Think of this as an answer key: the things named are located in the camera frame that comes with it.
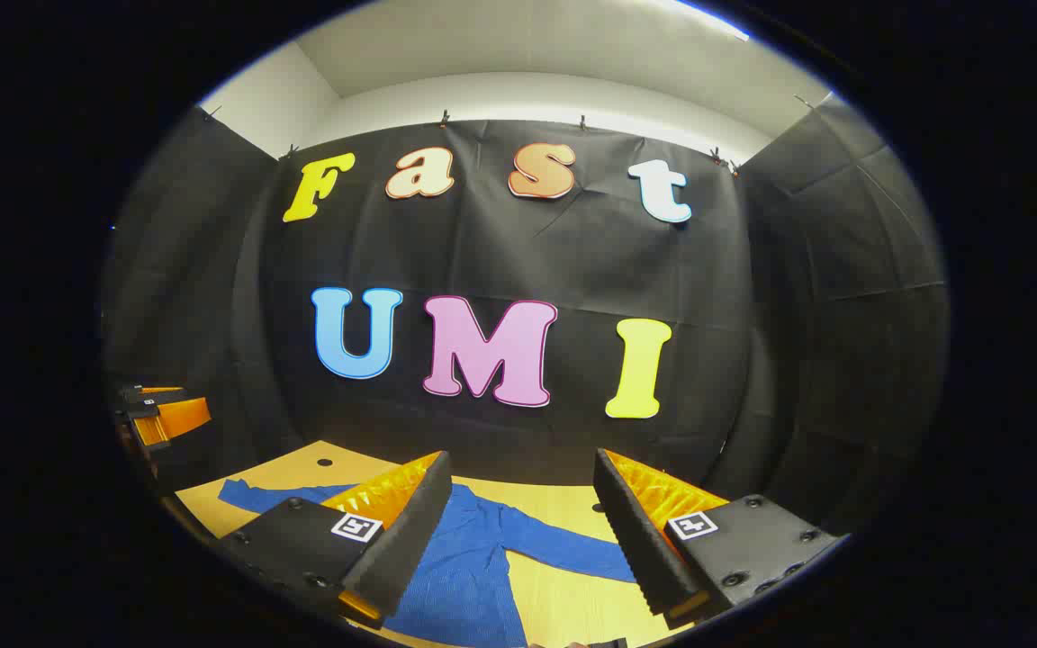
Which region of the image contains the black backdrop cloth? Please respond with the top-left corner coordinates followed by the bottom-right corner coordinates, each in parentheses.
top-left (100, 94), bottom-right (950, 541)

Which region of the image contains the blue shirt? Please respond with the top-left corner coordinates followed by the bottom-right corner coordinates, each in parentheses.
top-left (217, 477), bottom-right (641, 648)

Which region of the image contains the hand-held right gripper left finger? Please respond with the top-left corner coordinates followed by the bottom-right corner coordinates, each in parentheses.
top-left (220, 450), bottom-right (454, 630)

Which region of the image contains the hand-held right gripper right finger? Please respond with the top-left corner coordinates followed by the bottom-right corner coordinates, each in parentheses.
top-left (592, 447), bottom-right (845, 631)

